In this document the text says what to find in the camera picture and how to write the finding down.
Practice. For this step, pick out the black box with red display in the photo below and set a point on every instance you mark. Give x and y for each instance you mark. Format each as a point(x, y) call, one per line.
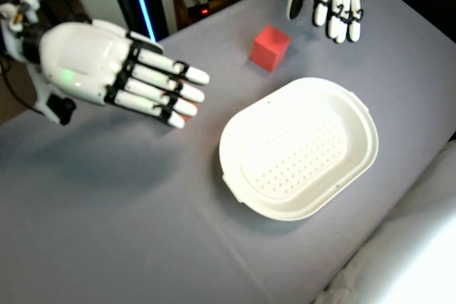
point(203, 12)

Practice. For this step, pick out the small orange block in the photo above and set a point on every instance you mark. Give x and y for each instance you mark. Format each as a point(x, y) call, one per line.
point(188, 111)

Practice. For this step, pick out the red cube block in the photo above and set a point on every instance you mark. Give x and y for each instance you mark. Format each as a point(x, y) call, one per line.
point(269, 47)

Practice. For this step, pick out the grey table cloth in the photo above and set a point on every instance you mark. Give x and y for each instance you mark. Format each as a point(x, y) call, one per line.
point(142, 193)

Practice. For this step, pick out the white padded fabric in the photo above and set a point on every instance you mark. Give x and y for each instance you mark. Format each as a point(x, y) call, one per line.
point(402, 240)

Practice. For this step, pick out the white perforated plastic basket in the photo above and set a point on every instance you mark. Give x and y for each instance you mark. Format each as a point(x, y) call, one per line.
point(299, 151)

